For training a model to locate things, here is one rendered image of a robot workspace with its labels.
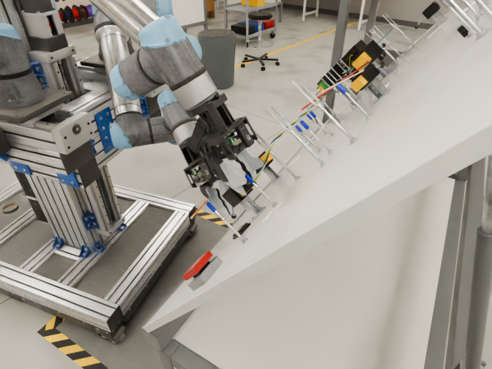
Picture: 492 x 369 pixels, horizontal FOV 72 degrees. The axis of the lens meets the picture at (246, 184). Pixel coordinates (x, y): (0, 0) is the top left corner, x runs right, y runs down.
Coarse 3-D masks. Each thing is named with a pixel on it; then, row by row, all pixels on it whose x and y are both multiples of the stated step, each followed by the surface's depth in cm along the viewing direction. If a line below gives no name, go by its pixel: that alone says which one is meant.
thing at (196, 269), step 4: (208, 252) 62; (204, 256) 61; (208, 256) 62; (200, 260) 61; (204, 260) 61; (208, 260) 61; (196, 264) 60; (200, 264) 60; (204, 264) 61; (208, 264) 62; (192, 268) 60; (196, 268) 59; (200, 268) 60; (204, 268) 61; (188, 272) 60; (192, 272) 60; (196, 272) 59; (200, 272) 60; (184, 276) 62; (188, 276) 61; (192, 276) 60; (196, 276) 62
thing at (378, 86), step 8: (368, 64) 71; (384, 64) 74; (360, 72) 70; (368, 72) 71; (376, 72) 71; (352, 80) 72; (368, 80) 70; (376, 80) 72; (368, 88) 73; (376, 88) 71; (384, 88) 72; (376, 96) 73
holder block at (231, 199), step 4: (252, 188) 77; (228, 192) 76; (232, 192) 75; (248, 192) 76; (224, 196) 79; (228, 196) 77; (232, 196) 76; (236, 196) 75; (240, 196) 76; (244, 196) 75; (228, 200) 79; (232, 200) 77; (236, 200) 76; (240, 200) 75; (232, 204) 79; (236, 204) 77
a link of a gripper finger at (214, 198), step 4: (208, 188) 87; (212, 188) 88; (216, 188) 89; (208, 192) 86; (212, 192) 88; (216, 192) 88; (212, 196) 87; (216, 196) 88; (208, 200) 84; (212, 200) 86; (216, 200) 87; (220, 200) 88; (212, 204) 84; (216, 204) 86; (220, 204) 87; (224, 204) 88; (220, 208) 87; (224, 208) 87; (224, 212) 87; (228, 212) 87
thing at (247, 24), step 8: (224, 0) 552; (248, 0) 528; (256, 0) 556; (264, 0) 567; (224, 8) 559; (232, 8) 557; (240, 8) 557; (248, 8) 534; (256, 8) 550; (264, 8) 566; (224, 16) 567; (224, 24) 575; (240, 24) 579; (248, 24) 549; (256, 24) 579; (264, 24) 595; (272, 24) 609; (240, 32) 571; (248, 32) 556; (256, 32) 587; (264, 32) 590; (272, 32) 614; (248, 40) 567
